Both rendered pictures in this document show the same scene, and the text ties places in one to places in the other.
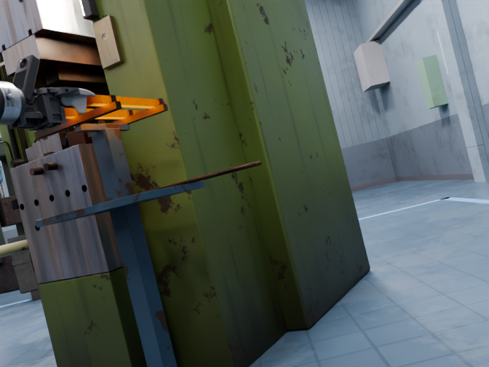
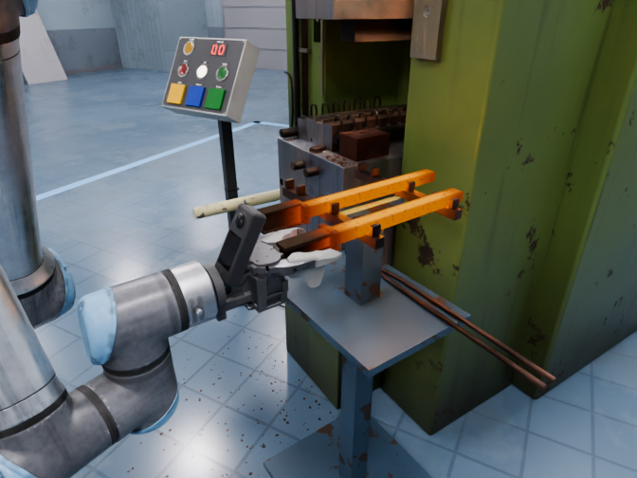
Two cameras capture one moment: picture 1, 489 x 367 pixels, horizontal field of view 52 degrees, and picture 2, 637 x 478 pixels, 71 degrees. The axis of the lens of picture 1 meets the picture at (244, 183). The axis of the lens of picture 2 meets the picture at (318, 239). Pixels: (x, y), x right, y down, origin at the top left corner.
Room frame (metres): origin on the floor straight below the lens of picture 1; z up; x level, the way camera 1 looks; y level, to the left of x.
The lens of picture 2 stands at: (0.66, 0.05, 1.29)
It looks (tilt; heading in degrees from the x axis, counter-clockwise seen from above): 27 degrees down; 27
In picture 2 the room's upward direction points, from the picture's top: straight up
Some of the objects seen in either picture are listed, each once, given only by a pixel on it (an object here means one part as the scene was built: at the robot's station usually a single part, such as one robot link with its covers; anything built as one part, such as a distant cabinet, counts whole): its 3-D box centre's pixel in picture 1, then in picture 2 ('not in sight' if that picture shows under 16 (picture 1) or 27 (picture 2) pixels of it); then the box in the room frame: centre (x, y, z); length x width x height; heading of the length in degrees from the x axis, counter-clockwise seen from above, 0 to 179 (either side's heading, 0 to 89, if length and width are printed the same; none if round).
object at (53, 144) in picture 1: (85, 145); (367, 122); (2.07, 0.60, 0.96); 0.42 x 0.20 x 0.09; 150
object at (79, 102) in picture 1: (80, 101); (315, 270); (1.19, 0.33, 0.93); 0.09 x 0.03 x 0.06; 128
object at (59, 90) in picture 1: (60, 94); (286, 264); (1.16, 0.36, 0.95); 0.09 x 0.05 x 0.02; 128
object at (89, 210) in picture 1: (122, 203); (361, 298); (1.49, 0.36, 0.68); 0.40 x 0.30 x 0.02; 62
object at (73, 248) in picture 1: (112, 205); (374, 200); (2.05, 0.54, 0.69); 0.56 x 0.38 x 0.45; 150
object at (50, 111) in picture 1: (33, 108); (245, 280); (1.12, 0.42, 0.92); 0.12 x 0.08 x 0.09; 153
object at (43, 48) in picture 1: (65, 60); (373, 0); (2.07, 0.60, 1.32); 0.42 x 0.20 x 0.10; 150
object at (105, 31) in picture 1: (108, 42); (428, 20); (1.84, 0.36, 1.27); 0.09 x 0.02 x 0.17; 60
